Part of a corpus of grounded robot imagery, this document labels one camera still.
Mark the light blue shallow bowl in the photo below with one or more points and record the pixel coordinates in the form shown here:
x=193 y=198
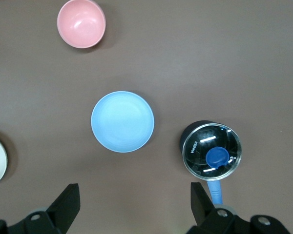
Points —
x=122 y=122

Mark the small deep pink bowl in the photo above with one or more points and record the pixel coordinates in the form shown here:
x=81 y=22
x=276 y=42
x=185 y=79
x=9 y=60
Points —
x=80 y=23

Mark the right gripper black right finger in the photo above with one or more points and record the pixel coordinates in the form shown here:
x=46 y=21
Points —
x=202 y=209

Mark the glass lid with blue knob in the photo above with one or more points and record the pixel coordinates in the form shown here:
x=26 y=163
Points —
x=202 y=146

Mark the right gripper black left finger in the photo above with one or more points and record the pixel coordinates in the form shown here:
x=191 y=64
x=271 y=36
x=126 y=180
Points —
x=63 y=209

